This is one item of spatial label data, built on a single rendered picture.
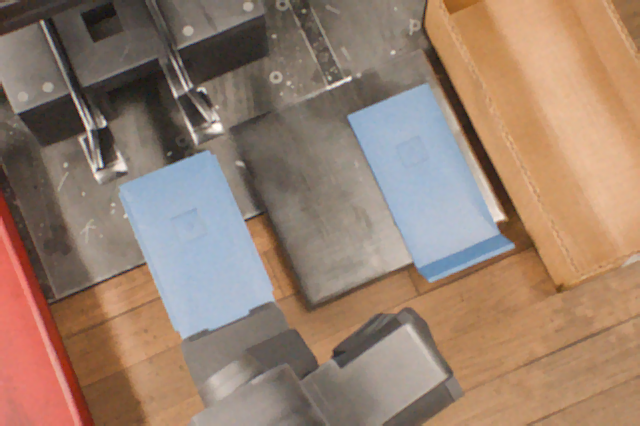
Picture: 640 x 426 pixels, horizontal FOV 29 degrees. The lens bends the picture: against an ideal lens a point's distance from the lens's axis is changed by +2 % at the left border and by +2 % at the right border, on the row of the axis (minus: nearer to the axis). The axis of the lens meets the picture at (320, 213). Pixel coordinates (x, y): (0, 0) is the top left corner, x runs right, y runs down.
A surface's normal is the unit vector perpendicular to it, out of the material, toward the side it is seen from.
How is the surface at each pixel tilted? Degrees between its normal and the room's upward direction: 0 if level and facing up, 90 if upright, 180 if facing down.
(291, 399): 40
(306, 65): 0
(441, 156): 0
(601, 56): 90
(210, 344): 31
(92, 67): 0
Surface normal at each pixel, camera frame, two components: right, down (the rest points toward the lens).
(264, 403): 0.25, -0.42
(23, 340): 0.00, -0.25
